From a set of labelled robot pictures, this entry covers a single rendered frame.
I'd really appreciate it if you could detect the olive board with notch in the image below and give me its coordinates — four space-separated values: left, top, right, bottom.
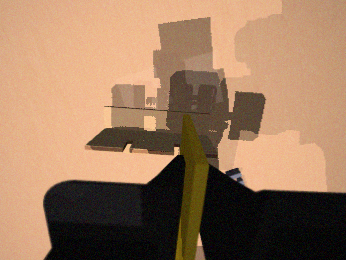
175 114 209 260

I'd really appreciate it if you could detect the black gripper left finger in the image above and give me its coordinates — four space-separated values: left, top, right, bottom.
43 155 186 260

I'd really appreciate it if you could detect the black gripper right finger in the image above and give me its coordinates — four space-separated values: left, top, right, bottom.
200 164 346 260

